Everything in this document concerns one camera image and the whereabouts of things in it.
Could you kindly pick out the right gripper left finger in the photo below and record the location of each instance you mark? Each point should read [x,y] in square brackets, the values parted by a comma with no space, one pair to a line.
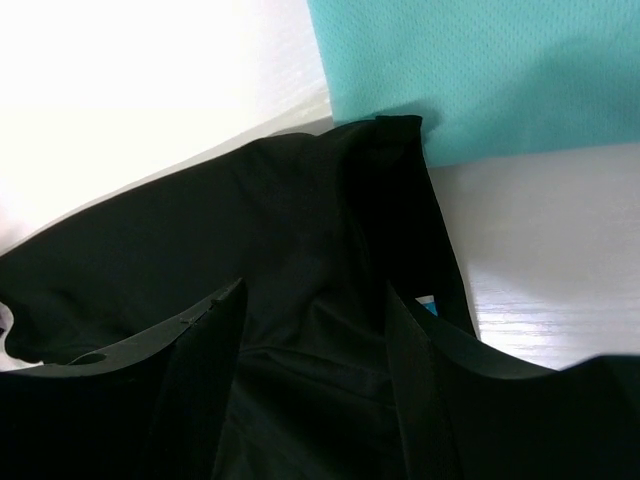
[151,406]

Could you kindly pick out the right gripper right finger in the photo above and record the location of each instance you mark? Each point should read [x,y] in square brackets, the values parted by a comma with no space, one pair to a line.
[469,411]

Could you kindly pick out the black t shirt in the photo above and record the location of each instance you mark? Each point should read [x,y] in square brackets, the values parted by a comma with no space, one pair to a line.
[318,228]

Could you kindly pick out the folded teal t shirt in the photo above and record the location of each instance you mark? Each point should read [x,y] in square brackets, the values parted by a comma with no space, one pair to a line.
[488,78]

